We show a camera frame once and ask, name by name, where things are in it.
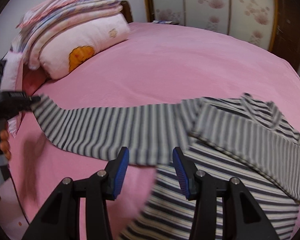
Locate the black white striped shirt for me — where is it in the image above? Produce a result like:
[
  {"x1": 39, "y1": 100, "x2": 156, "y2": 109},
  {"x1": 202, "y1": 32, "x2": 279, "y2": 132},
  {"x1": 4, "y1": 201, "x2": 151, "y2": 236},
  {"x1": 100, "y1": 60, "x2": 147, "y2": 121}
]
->
[{"x1": 32, "y1": 94, "x2": 300, "y2": 239}]

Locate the left hand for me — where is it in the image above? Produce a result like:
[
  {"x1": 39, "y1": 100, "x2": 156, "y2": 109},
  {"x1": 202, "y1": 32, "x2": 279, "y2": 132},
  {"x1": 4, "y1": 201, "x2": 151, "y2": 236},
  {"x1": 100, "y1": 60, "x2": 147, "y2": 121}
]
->
[{"x1": 0, "y1": 130, "x2": 11, "y2": 161}]

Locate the folded pink quilt stack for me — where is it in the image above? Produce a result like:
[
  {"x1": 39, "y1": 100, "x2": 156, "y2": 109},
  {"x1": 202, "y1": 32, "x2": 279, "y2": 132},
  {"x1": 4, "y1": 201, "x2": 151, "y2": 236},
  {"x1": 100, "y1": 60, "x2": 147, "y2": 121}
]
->
[{"x1": 5, "y1": 0, "x2": 130, "y2": 80}]

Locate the dark wooden headboard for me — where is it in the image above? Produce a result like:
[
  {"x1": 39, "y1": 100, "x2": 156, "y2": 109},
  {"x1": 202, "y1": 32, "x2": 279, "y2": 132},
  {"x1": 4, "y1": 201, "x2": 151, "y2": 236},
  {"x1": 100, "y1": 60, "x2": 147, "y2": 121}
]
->
[{"x1": 120, "y1": 1, "x2": 134, "y2": 23}]

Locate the pink bed cover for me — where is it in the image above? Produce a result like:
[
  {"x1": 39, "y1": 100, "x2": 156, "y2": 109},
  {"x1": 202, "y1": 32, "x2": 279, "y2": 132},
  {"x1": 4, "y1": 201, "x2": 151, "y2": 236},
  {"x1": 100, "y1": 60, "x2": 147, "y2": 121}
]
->
[{"x1": 11, "y1": 23, "x2": 300, "y2": 239}]

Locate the dark brown wooden door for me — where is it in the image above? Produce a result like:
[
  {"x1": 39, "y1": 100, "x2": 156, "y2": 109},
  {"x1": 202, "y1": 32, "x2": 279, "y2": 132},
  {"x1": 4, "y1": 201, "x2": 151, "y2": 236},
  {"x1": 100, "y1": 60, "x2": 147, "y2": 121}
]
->
[{"x1": 270, "y1": 0, "x2": 300, "y2": 71}]

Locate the floral sliding wardrobe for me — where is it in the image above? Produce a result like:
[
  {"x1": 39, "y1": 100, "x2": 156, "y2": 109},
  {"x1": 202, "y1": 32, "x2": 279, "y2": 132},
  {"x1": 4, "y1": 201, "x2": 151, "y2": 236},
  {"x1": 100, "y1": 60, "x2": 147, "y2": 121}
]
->
[{"x1": 145, "y1": 0, "x2": 277, "y2": 51}]

